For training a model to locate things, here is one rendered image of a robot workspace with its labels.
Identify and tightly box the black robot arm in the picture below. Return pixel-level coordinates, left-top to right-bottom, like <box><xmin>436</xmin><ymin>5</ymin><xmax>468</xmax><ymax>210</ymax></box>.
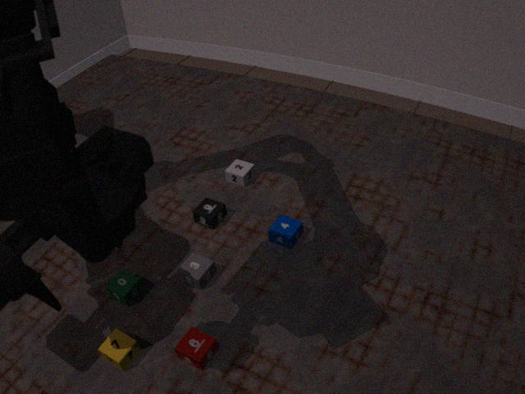
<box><xmin>0</xmin><ymin>0</ymin><xmax>148</xmax><ymax>263</ymax></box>

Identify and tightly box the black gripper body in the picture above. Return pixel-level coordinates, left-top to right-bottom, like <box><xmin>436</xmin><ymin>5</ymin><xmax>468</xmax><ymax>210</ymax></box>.
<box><xmin>0</xmin><ymin>117</ymin><xmax>154</xmax><ymax>310</ymax></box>

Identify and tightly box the red square block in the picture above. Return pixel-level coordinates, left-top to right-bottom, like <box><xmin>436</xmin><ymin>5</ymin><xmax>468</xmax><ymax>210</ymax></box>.
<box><xmin>174</xmin><ymin>327</ymin><xmax>219</xmax><ymax>370</ymax></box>

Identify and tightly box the blue block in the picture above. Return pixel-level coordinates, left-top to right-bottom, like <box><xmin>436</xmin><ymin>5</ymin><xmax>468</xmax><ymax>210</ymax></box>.
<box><xmin>268</xmin><ymin>215</ymin><xmax>303</xmax><ymax>250</ymax></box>

